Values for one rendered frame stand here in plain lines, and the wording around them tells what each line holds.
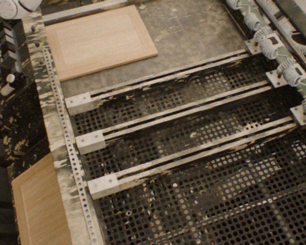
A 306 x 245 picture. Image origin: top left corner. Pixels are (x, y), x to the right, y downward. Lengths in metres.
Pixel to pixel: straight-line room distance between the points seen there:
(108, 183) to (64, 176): 0.20
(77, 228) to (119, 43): 1.08
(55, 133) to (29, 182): 0.51
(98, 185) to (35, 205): 0.62
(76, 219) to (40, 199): 0.56
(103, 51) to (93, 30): 0.18
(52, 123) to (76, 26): 0.71
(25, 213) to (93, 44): 1.02
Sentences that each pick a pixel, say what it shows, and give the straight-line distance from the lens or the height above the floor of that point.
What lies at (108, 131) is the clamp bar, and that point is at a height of 1.05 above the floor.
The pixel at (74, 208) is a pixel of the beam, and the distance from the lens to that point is 1.56.
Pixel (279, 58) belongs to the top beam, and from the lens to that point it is 2.00.
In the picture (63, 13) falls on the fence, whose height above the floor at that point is 1.01.
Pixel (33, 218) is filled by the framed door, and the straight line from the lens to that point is 2.08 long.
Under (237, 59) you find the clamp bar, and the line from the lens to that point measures 1.97.
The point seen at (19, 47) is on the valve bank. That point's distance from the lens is 2.22.
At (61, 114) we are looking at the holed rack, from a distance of 1.79.
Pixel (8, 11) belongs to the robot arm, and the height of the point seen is 1.14.
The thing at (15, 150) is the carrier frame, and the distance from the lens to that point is 2.27.
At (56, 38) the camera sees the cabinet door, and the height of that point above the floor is 0.93.
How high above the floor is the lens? 1.76
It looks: 19 degrees down
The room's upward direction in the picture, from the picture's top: 56 degrees clockwise
